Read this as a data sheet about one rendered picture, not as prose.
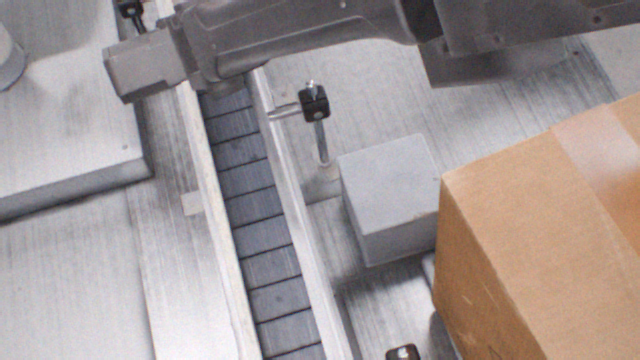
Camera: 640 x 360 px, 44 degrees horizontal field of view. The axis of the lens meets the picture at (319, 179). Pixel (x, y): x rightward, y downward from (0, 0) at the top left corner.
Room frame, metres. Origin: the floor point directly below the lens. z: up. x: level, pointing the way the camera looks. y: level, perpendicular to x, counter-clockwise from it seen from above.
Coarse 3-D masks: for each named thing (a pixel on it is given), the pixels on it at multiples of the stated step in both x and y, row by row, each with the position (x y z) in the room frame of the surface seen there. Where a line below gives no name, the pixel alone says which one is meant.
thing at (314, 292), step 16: (256, 80) 0.53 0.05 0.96; (256, 96) 0.51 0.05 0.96; (256, 112) 0.49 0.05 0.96; (272, 144) 0.45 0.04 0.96; (272, 160) 0.43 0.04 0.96; (288, 192) 0.39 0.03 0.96; (288, 208) 0.37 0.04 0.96; (288, 224) 0.35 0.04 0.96; (304, 240) 0.33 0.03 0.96; (304, 256) 0.31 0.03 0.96; (304, 272) 0.30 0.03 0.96; (320, 304) 0.26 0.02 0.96; (320, 320) 0.25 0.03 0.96; (336, 352) 0.22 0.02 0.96
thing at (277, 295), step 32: (224, 128) 0.54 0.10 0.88; (256, 128) 0.53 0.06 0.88; (224, 160) 0.49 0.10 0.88; (256, 160) 0.48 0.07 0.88; (224, 192) 0.45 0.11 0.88; (256, 192) 0.44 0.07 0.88; (256, 224) 0.40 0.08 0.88; (256, 256) 0.36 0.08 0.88; (288, 256) 0.36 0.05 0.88; (256, 288) 0.33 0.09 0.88; (288, 288) 0.32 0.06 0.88; (256, 320) 0.29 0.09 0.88; (288, 320) 0.29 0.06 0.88; (288, 352) 0.25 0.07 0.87; (320, 352) 0.25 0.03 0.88
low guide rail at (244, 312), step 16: (192, 96) 0.57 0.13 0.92; (192, 112) 0.54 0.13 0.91; (208, 144) 0.50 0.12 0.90; (208, 160) 0.47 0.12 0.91; (208, 176) 0.45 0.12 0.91; (208, 192) 0.43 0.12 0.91; (224, 208) 0.42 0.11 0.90; (224, 224) 0.39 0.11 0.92; (224, 240) 0.37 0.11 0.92; (224, 256) 0.35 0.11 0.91; (240, 272) 0.34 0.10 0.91; (240, 288) 0.32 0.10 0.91; (240, 304) 0.30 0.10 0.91; (240, 320) 0.28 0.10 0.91; (256, 336) 0.27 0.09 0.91; (256, 352) 0.25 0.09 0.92
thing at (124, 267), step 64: (320, 64) 0.64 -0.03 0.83; (384, 64) 0.62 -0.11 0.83; (576, 64) 0.56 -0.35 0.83; (384, 128) 0.52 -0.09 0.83; (448, 128) 0.51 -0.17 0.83; (512, 128) 0.49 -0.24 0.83; (128, 192) 0.51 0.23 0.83; (320, 192) 0.45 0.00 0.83; (0, 256) 0.46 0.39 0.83; (64, 256) 0.44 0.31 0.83; (128, 256) 0.42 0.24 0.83; (192, 256) 0.40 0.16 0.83; (0, 320) 0.37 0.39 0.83; (64, 320) 0.36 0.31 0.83; (128, 320) 0.34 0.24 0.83; (192, 320) 0.33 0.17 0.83; (384, 320) 0.28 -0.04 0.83
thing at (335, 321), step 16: (160, 0) 0.76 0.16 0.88; (160, 16) 0.74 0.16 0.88; (192, 128) 0.55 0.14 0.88; (272, 128) 0.52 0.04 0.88; (192, 144) 0.53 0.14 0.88; (288, 160) 0.48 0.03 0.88; (288, 176) 0.46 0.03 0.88; (208, 208) 0.44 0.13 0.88; (304, 208) 0.41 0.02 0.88; (208, 224) 0.42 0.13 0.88; (304, 224) 0.39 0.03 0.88; (320, 256) 0.35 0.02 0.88; (224, 272) 0.35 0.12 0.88; (320, 272) 0.33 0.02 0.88; (224, 288) 0.34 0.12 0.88; (320, 288) 0.31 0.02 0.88; (336, 320) 0.28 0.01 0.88; (240, 336) 0.28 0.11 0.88; (336, 336) 0.26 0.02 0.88; (240, 352) 0.26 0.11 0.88
